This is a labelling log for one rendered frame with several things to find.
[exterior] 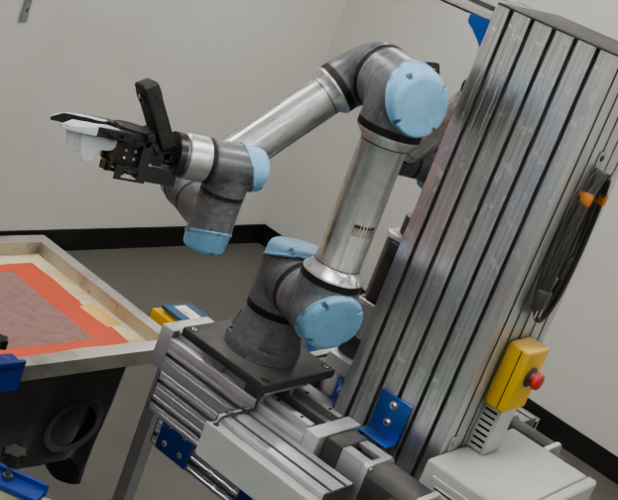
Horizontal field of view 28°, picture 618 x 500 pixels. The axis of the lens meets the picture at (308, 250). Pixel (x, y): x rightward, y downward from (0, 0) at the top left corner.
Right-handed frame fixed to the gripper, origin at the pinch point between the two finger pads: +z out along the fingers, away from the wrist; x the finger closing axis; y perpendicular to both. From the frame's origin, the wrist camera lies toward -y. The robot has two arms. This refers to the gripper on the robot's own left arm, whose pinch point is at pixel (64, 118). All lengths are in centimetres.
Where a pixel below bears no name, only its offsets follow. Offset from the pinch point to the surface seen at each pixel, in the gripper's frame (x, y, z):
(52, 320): 84, 61, -39
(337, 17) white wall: 388, -16, -270
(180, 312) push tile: 93, 59, -75
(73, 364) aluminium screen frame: 60, 62, -37
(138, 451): 98, 100, -77
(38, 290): 99, 59, -39
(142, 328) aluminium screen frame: 81, 60, -60
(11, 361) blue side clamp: 52, 60, -20
